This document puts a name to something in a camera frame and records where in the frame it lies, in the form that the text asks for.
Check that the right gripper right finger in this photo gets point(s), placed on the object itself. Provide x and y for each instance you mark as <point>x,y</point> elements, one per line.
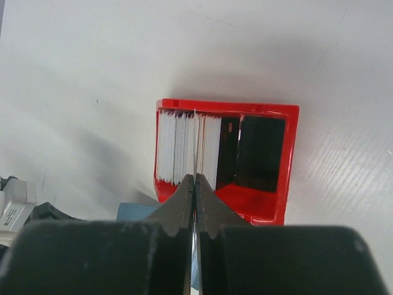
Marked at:
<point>236,257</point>

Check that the blue card holder wallet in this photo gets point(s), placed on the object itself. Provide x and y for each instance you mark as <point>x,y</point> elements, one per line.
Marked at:
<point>134,211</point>

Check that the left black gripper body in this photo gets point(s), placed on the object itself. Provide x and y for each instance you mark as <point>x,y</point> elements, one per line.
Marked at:
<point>46,211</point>

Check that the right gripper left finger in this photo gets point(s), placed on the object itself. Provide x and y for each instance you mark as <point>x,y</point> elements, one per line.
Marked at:
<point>150,256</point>

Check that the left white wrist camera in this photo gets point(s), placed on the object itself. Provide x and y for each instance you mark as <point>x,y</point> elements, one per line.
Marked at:
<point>18,199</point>

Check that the white credit card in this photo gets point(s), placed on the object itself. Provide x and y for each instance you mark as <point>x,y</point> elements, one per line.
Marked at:
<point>194,266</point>

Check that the red plastic bin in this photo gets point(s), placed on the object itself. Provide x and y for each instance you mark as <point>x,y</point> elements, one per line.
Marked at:
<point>267,134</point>

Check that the black credit card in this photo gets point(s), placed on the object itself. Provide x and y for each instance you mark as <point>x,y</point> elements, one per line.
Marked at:
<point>228,145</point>

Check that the white cards stack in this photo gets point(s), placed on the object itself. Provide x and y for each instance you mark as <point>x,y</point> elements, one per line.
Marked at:
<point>187,144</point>

